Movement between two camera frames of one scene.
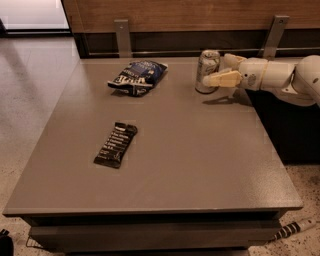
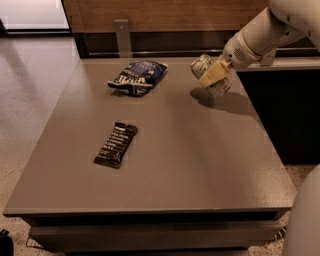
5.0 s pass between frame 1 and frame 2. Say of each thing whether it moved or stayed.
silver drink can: moved
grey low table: stayed
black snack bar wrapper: stayed
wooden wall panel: stayed
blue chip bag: stayed
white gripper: moved
